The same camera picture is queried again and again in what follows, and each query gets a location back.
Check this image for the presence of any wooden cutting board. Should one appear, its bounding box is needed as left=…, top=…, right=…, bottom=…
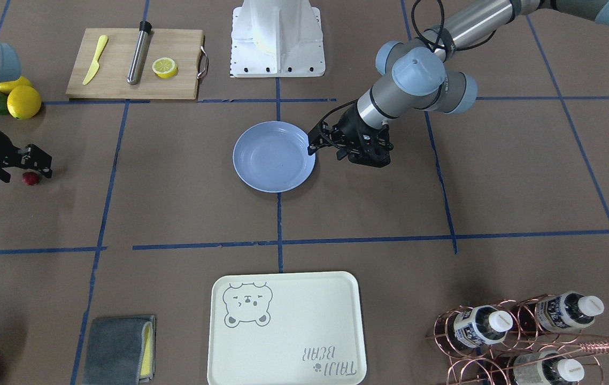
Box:
left=65, top=28, right=205, bottom=101

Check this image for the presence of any dark drink bottle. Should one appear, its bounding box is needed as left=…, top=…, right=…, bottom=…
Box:
left=534, top=291, right=605, bottom=333
left=508, top=350, right=585, bottom=384
left=446, top=305, right=514, bottom=351

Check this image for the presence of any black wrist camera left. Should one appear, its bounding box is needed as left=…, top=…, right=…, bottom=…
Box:
left=336, top=131, right=393, bottom=168

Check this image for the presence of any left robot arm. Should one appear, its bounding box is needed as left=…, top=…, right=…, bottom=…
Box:
left=306, top=1, right=609, bottom=168

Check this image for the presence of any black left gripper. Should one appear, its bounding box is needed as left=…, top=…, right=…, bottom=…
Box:
left=307, top=104, right=393, bottom=167

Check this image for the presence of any grey folded cloth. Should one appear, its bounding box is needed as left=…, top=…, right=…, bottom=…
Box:
left=82, top=314, right=157, bottom=384

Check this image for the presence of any yellow plastic knife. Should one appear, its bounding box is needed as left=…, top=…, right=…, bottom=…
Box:
left=82, top=35, right=109, bottom=86

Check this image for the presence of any blue round plate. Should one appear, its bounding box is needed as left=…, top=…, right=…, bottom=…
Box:
left=233, top=120, right=316, bottom=193

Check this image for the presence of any yellow lemon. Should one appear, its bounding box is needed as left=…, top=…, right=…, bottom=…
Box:
left=0, top=76, right=33, bottom=95
left=7, top=85, right=42, bottom=120

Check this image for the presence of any steel rod black tip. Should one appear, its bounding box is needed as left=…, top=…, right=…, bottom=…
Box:
left=127, top=20, right=152, bottom=85

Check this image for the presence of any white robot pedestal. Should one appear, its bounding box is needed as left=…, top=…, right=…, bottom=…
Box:
left=229, top=1, right=326, bottom=78

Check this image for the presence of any red strawberry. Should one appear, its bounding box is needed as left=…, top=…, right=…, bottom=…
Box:
left=21, top=172, right=41, bottom=186

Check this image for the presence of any cream bear tray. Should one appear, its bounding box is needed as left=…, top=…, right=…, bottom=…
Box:
left=207, top=271, right=367, bottom=384

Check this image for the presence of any copper wire bottle rack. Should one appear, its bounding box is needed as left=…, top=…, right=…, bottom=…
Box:
left=425, top=305, right=609, bottom=384

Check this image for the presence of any lemon half slice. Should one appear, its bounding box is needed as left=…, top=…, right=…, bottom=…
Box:
left=152, top=58, right=178, bottom=79

